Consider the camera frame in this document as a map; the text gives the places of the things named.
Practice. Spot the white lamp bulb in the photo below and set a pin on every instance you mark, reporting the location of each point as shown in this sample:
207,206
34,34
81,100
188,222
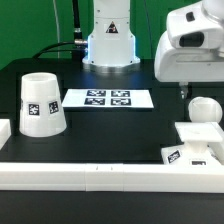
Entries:
205,109

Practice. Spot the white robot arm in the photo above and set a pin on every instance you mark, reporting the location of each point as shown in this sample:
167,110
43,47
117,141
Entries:
111,47

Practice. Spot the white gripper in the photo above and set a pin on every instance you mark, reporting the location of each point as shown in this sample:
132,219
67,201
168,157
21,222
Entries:
186,65

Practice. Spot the white marker sheet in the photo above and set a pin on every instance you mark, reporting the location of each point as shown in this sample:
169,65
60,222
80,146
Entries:
106,98

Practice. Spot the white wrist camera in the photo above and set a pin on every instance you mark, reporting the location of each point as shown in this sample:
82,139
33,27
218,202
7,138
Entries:
199,25

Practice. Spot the white lamp shade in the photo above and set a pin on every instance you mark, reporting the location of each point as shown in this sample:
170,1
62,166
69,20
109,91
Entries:
41,113

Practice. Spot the white lamp base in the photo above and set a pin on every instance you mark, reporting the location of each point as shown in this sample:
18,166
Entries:
195,149

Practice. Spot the white fence rail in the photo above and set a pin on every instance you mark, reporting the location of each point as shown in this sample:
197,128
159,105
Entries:
199,177

